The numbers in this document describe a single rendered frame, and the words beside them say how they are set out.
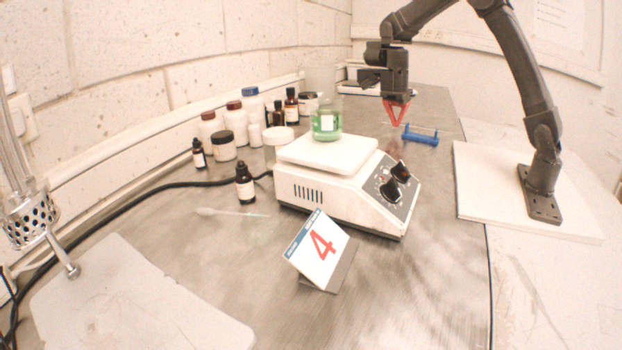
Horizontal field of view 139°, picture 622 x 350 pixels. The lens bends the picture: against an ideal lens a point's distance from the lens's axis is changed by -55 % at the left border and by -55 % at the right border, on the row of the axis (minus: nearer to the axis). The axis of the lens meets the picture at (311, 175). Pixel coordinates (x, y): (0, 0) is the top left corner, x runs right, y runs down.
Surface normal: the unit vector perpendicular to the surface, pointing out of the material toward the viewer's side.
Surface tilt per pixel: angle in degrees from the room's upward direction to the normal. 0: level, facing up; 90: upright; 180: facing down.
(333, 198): 90
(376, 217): 90
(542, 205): 2
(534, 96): 80
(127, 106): 90
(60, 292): 0
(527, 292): 0
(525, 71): 90
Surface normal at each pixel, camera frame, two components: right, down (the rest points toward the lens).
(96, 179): 0.90, 0.18
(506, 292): -0.04, -0.88
